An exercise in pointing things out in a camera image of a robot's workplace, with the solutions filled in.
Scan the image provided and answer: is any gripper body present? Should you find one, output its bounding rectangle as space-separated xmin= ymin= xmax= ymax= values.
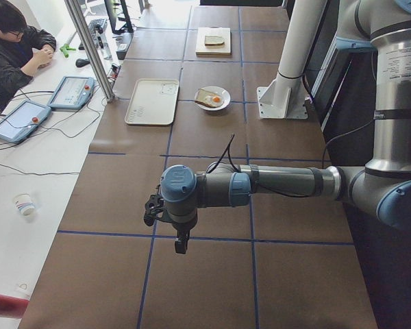
xmin=173 ymin=220 xmax=194 ymax=244

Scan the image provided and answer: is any white plate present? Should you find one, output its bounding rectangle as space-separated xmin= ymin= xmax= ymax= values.
xmin=194 ymin=86 xmax=231 ymax=111

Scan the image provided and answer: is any bread slice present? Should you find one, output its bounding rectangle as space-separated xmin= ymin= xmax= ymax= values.
xmin=195 ymin=88 xmax=215 ymax=107
xmin=204 ymin=35 xmax=225 ymax=48

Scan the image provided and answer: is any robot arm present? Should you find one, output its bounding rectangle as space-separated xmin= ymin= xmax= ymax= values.
xmin=144 ymin=1 xmax=411 ymax=254

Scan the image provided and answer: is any bread slice on plate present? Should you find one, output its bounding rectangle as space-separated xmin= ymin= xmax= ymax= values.
xmin=195 ymin=88 xmax=215 ymax=107

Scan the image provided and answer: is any beige tray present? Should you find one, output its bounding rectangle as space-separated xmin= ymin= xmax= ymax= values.
xmin=125 ymin=79 xmax=179 ymax=125

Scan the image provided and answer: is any fried egg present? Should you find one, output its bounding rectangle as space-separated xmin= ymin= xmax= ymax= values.
xmin=204 ymin=95 xmax=223 ymax=108

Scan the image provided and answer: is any paper cup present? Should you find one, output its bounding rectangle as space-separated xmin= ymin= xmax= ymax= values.
xmin=13 ymin=193 xmax=36 ymax=216

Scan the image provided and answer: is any white support pillar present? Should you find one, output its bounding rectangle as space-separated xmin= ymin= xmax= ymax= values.
xmin=257 ymin=0 xmax=327 ymax=119

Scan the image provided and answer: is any far teach pendant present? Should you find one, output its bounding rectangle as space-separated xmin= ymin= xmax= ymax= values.
xmin=47 ymin=76 xmax=95 ymax=112

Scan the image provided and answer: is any teach pendant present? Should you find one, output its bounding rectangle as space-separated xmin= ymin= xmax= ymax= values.
xmin=47 ymin=76 xmax=95 ymax=112
xmin=0 ymin=100 xmax=52 ymax=143

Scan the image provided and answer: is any wooden cutting board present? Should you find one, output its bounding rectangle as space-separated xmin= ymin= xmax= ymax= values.
xmin=195 ymin=27 xmax=232 ymax=56

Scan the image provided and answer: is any red object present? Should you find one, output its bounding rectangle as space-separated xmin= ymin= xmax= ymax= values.
xmin=0 ymin=295 xmax=29 ymax=319

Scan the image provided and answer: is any near teach pendant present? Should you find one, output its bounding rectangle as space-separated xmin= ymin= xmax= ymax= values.
xmin=0 ymin=100 xmax=52 ymax=143

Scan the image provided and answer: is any black computer mouse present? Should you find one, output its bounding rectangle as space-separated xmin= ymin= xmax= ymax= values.
xmin=75 ymin=58 xmax=90 ymax=68

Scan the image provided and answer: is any green tool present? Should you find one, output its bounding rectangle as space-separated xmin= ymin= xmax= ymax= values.
xmin=60 ymin=32 xmax=76 ymax=58

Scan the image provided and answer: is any black keyboard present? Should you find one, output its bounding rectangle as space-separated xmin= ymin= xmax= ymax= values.
xmin=88 ymin=19 xmax=108 ymax=47

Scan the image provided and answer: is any seated person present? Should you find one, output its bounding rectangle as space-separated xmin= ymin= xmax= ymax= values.
xmin=0 ymin=1 xmax=56 ymax=110

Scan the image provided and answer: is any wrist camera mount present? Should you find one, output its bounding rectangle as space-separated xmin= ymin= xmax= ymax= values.
xmin=143 ymin=194 xmax=168 ymax=227

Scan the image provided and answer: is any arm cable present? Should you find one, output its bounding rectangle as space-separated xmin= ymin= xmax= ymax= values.
xmin=212 ymin=133 xmax=332 ymax=198

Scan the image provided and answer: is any aluminium frame post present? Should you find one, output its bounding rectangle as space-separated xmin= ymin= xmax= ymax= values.
xmin=64 ymin=0 xmax=115 ymax=103

